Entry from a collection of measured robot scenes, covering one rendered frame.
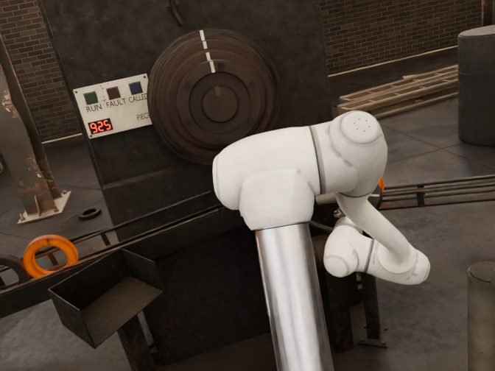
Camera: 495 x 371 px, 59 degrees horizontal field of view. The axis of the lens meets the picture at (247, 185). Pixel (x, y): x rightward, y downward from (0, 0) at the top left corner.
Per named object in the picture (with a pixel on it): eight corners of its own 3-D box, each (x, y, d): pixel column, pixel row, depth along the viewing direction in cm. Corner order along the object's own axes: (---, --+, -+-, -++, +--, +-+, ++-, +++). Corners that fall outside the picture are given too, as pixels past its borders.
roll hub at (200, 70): (187, 150, 151) (166, 69, 141) (264, 131, 155) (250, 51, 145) (188, 154, 146) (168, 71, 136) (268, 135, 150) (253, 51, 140)
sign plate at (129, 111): (90, 138, 161) (74, 89, 154) (159, 121, 164) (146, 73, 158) (89, 139, 159) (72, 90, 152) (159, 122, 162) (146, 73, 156)
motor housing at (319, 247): (320, 338, 192) (303, 232, 172) (365, 324, 195) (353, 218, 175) (331, 359, 180) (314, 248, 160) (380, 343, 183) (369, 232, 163)
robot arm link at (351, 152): (373, 143, 91) (309, 154, 92) (384, 87, 75) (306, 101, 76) (390, 198, 85) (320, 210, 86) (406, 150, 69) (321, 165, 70)
